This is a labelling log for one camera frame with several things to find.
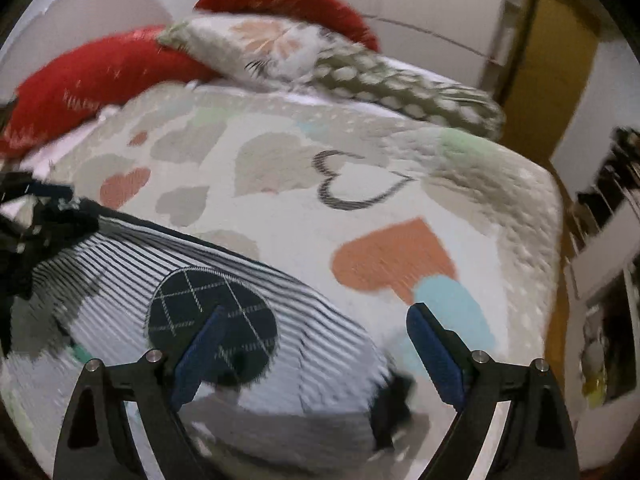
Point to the yellow wooden door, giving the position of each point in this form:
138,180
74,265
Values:
545,55

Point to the striped shirt with navy patch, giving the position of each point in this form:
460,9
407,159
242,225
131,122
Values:
210,320

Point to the red pillow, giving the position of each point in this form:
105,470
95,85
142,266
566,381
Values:
295,0
95,80

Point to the floral dotted pillow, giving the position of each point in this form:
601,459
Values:
320,60

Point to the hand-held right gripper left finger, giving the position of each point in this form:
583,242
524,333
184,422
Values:
200,355

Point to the white shelf unit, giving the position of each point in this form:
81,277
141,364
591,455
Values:
607,270

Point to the white headboard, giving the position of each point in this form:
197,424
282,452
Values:
100,7

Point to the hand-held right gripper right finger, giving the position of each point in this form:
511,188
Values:
434,355

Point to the heart print bed blanket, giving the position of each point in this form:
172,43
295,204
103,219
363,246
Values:
310,195

